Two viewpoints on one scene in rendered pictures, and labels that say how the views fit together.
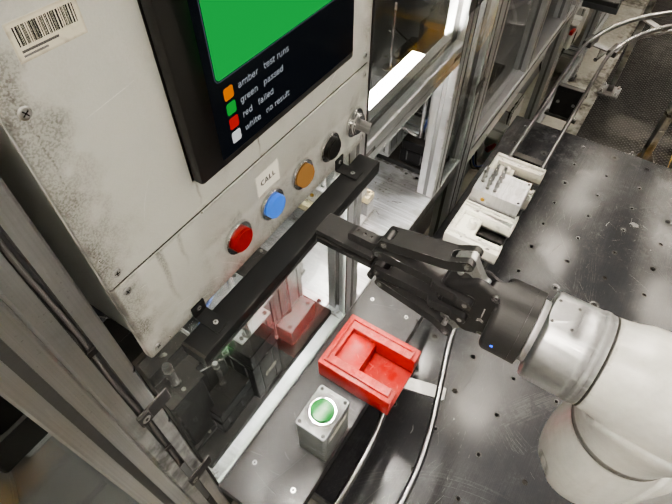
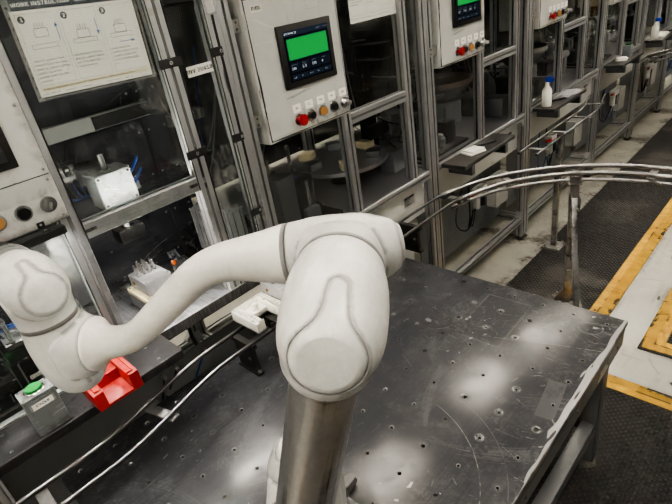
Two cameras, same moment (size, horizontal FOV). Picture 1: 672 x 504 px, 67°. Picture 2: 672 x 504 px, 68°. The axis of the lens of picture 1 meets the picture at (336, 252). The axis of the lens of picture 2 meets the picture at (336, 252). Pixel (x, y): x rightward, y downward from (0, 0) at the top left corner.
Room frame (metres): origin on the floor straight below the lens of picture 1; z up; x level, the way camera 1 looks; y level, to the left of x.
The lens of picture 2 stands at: (-0.45, -1.01, 1.79)
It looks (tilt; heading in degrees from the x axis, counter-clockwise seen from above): 28 degrees down; 15
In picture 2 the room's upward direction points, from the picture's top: 10 degrees counter-clockwise
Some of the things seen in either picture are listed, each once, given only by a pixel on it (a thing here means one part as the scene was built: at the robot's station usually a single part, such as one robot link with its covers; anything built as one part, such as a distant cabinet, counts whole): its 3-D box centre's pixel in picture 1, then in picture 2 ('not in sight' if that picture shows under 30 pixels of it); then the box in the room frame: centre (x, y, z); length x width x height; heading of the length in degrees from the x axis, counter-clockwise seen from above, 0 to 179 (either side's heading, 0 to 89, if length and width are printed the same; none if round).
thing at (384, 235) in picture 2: not in sight; (346, 251); (0.21, -0.85, 1.43); 0.18 x 0.14 x 0.13; 95
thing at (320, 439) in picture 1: (319, 421); (42, 404); (0.32, 0.03, 0.97); 0.08 x 0.08 x 0.12; 57
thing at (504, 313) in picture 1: (486, 307); not in sight; (0.26, -0.15, 1.42); 0.09 x 0.07 x 0.08; 57
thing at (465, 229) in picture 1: (494, 209); (286, 301); (0.94, -0.43, 0.84); 0.36 x 0.14 x 0.10; 147
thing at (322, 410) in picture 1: (322, 411); (33, 389); (0.31, 0.02, 1.03); 0.04 x 0.04 x 0.02
